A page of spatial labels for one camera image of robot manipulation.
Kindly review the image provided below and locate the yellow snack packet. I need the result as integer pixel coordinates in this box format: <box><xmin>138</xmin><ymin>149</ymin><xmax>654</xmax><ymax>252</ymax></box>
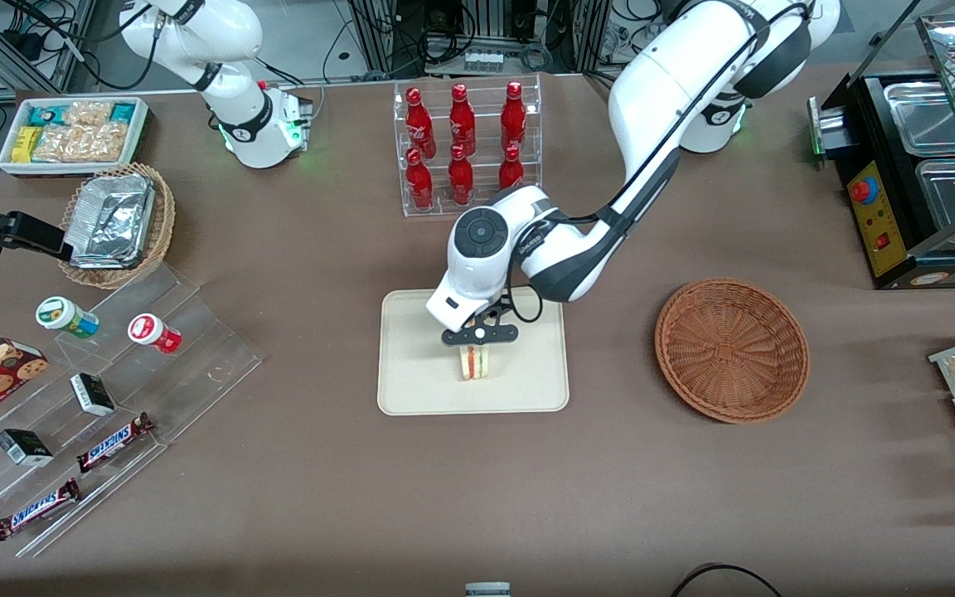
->
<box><xmin>12</xmin><ymin>126</ymin><xmax>44</xmax><ymax>164</ymax></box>

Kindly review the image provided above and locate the green lid snack cup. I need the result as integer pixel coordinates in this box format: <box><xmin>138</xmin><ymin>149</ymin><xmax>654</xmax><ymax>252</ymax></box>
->
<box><xmin>36</xmin><ymin>296</ymin><xmax>101</xmax><ymax>341</ymax></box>

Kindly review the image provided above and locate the black clamp mount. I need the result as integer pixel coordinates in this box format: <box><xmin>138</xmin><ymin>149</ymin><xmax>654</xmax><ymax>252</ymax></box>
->
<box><xmin>0</xmin><ymin>176</ymin><xmax>74</xmax><ymax>259</ymax></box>

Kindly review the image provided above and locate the Snickers chocolate bar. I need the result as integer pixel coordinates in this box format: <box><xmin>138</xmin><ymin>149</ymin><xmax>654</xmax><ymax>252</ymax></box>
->
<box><xmin>0</xmin><ymin>478</ymin><xmax>83</xmax><ymax>542</ymax></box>
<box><xmin>76</xmin><ymin>412</ymin><xmax>156</xmax><ymax>475</ymax></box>

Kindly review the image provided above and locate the empty-style brown wicker basket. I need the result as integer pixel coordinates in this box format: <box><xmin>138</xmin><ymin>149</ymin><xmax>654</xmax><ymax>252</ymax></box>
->
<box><xmin>654</xmin><ymin>277</ymin><xmax>811</xmax><ymax>425</ymax></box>

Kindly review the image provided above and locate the white rectangular snack bin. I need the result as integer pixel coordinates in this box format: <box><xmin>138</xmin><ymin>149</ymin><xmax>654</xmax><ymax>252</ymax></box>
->
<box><xmin>0</xmin><ymin>96</ymin><xmax>151</xmax><ymax>178</ymax></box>

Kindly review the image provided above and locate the black floor cable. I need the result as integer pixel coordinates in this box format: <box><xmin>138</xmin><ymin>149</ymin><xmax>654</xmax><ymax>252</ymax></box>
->
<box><xmin>670</xmin><ymin>563</ymin><xmax>785</xmax><ymax>597</ymax></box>

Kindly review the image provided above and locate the small black carton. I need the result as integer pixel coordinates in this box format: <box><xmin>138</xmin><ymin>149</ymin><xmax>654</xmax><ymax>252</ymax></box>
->
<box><xmin>70</xmin><ymin>373</ymin><xmax>117</xmax><ymax>418</ymax></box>
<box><xmin>0</xmin><ymin>429</ymin><xmax>56</xmax><ymax>468</ymax></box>

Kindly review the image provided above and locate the light wicker basket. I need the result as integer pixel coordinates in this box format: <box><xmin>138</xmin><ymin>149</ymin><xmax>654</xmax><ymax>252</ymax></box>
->
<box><xmin>57</xmin><ymin>163</ymin><xmax>177</xmax><ymax>290</ymax></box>

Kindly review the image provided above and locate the red cola bottle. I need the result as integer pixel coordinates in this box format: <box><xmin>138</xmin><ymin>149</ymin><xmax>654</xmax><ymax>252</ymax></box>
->
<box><xmin>447</xmin><ymin>143</ymin><xmax>476</xmax><ymax>206</ymax></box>
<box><xmin>448</xmin><ymin>83</ymin><xmax>478</xmax><ymax>157</ymax></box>
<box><xmin>500</xmin><ymin>80</ymin><xmax>528</xmax><ymax>153</ymax></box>
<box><xmin>405</xmin><ymin>87</ymin><xmax>437</xmax><ymax>160</ymax></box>
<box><xmin>498</xmin><ymin>145</ymin><xmax>526</xmax><ymax>192</ymax></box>
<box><xmin>405</xmin><ymin>148</ymin><xmax>436</xmax><ymax>211</ymax></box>

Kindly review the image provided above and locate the triangular sandwich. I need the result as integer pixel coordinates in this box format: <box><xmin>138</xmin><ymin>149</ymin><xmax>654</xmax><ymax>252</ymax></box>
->
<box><xmin>458</xmin><ymin>343</ymin><xmax>492</xmax><ymax>383</ymax></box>

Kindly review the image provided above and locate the clear acrylic stepped display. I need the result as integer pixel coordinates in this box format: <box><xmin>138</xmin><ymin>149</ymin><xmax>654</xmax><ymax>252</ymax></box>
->
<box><xmin>0</xmin><ymin>264</ymin><xmax>264</xmax><ymax>559</ymax></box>

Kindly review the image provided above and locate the clear acrylic bottle rack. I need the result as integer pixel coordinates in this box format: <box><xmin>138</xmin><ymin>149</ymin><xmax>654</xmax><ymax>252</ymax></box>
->
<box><xmin>393</xmin><ymin>74</ymin><xmax>543</xmax><ymax>218</ymax></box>

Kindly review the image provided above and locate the silver foil package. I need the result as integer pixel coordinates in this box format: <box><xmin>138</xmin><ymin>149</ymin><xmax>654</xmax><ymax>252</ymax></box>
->
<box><xmin>63</xmin><ymin>173</ymin><xmax>158</xmax><ymax>270</ymax></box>

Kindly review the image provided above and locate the small clear cracker bag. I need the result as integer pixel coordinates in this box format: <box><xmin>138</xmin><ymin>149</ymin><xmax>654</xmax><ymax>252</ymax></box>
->
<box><xmin>63</xmin><ymin>100</ymin><xmax>114</xmax><ymax>128</ymax></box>

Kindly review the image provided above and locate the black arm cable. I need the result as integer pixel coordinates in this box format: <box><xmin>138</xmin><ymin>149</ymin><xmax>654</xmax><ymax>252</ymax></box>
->
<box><xmin>507</xmin><ymin>0</ymin><xmax>814</xmax><ymax>326</ymax></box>

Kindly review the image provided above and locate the red lid snack cup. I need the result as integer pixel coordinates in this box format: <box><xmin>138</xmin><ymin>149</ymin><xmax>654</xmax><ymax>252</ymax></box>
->
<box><xmin>128</xmin><ymin>313</ymin><xmax>183</xmax><ymax>356</ymax></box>

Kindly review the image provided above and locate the cream plastic tray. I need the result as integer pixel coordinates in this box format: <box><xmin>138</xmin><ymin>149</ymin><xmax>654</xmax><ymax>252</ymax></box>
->
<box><xmin>377</xmin><ymin>285</ymin><xmax>570</xmax><ymax>416</ymax></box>

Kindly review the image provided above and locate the black food warmer machine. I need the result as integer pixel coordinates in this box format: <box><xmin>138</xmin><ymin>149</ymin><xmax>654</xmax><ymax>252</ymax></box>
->
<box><xmin>807</xmin><ymin>0</ymin><xmax>955</xmax><ymax>291</ymax></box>

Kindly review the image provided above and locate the large clear cracker bag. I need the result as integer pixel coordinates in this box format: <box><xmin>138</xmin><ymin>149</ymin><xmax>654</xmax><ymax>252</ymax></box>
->
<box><xmin>32</xmin><ymin>122</ymin><xmax>129</xmax><ymax>164</ymax></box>

